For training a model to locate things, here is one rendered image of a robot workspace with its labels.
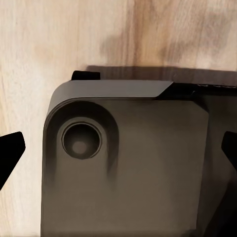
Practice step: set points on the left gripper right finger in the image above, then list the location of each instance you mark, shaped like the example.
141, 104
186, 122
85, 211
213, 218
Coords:
229, 147

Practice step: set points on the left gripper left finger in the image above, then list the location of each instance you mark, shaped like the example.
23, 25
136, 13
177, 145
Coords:
12, 146

